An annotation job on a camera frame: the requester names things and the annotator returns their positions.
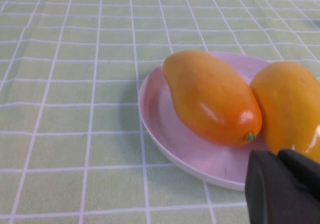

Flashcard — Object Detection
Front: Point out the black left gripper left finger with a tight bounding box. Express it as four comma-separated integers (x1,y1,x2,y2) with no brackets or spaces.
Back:
244,149,320,224

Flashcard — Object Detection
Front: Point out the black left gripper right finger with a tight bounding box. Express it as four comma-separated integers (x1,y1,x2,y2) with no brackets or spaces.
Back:
277,148,320,202

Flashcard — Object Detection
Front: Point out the yellow mango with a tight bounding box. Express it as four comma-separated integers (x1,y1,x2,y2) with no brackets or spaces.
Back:
249,60,320,164

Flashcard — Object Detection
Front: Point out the orange mango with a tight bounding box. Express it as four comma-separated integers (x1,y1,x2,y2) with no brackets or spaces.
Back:
162,50,263,149

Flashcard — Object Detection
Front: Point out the pink round plate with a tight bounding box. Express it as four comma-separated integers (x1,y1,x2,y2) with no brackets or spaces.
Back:
137,50,273,192

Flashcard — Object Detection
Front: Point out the green checked tablecloth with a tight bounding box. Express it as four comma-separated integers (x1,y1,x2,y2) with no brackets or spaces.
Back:
0,0,320,224

